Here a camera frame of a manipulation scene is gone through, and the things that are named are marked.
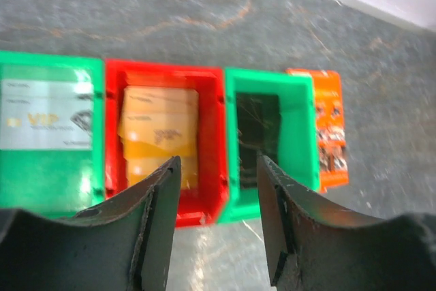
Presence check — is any orange blister pack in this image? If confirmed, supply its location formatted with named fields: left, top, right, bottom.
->
left=286, top=68, right=349, bottom=193

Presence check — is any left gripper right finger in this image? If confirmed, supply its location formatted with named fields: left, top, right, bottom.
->
left=257, top=155, right=435, bottom=290

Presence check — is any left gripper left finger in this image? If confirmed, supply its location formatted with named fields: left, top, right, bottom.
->
left=1, top=156, right=181, bottom=290

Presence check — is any green bin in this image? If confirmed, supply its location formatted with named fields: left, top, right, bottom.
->
left=218, top=67, right=320, bottom=224
left=1, top=50, right=105, bottom=217

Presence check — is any left green bin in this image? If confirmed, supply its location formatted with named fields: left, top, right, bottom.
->
left=1, top=50, right=105, bottom=217

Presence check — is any right green bin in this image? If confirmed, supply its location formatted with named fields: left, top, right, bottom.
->
left=218, top=67, right=320, bottom=224

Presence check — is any red bin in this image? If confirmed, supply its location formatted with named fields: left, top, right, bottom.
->
left=105, top=59, right=229, bottom=227

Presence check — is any silver card in bin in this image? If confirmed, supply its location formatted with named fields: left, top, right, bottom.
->
left=1, top=64, right=94, bottom=151

